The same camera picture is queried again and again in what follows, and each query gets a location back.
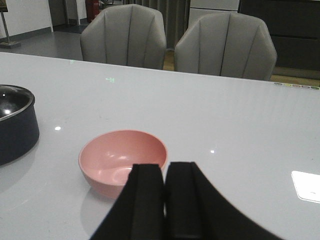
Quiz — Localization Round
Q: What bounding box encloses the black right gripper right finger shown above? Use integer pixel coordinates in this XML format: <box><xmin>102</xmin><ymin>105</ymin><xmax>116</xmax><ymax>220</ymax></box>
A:
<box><xmin>165</xmin><ymin>162</ymin><xmax>278</xmax><ymax>240</ymax></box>

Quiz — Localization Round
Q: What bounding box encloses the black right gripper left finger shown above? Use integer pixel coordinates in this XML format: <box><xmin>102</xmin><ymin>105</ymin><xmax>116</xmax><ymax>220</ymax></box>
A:
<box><xmin>90</xmin><ymin>164</ymin><xmax>165</xmax><ymax>240</ymax></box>

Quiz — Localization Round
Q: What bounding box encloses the pink plastic bowl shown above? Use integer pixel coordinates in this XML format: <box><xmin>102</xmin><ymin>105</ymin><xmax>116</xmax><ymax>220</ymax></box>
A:
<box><xmin>78</xmin><ymin>129</ymin><xmax>168</xmax><ymax>199</ymax></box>

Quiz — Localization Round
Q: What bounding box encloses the dark blue saucepan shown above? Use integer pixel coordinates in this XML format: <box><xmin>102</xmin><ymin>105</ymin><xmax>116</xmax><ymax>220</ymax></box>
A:
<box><xmin>0</xmin><ymin>84</ymin><xmax>40</xmax><ymax>166</ymax></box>

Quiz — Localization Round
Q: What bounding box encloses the glass lid blue knob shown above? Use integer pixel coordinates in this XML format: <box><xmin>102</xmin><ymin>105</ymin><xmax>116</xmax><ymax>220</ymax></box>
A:
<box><xmin>0</xmin><ymin>84</ymin><xmax>35</xmax><ymax>122</ymax></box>

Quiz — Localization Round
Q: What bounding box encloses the right grey upholstered chair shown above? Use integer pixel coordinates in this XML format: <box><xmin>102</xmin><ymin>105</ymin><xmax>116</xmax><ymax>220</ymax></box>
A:
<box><xmin>174</xmin><ymin>12</ymin><xmax>277</xmax><ymax>81</ymax></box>

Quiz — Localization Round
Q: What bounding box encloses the grey upholstered chair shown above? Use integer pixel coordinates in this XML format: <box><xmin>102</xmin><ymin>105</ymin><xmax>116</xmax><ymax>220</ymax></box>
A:
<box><xmin>174</xmin><ymin>12</ymin><xmax>277</xmax><ymax>81</ymax></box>
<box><xmin>80</xmin><ymin>4</ymin><xmax>167</xmax><ymax>70</ymax></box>

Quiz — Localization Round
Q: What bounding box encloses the coloured sticker strip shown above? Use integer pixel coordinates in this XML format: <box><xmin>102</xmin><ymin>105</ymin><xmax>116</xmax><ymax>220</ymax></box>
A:
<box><xmin>273</xmin><ymin>82</ymin><xmax>320</xmax><ymax>91</ymax></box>

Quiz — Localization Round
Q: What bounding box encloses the left grey upholstered chair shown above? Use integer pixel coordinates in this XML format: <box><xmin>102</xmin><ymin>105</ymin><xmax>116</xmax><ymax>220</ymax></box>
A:
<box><xmin>80</xmin><ymin>4</ymin><xmax>167</xmax><ymax>70</ymax></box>

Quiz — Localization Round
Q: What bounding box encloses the white refrigerator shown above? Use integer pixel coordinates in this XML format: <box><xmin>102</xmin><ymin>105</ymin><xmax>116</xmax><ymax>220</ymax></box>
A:
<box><xmin>188</xmin><ymin>0</ymin><xmax>240</xmax><ymax>27</ymax></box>

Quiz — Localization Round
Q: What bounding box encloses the dark kitchen counter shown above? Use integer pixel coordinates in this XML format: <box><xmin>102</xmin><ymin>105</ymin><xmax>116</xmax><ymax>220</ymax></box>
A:
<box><xmin>239</xmin><ymin>0</ymin><xmax>320</xmax><ymax>71</ymax></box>

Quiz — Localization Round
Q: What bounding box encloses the red bin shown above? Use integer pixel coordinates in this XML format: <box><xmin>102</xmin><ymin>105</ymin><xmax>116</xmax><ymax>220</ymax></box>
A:
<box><xmin>85</xmin><ymin>0</ymin><xmax>100</xmax><ymax>23</ymax></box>

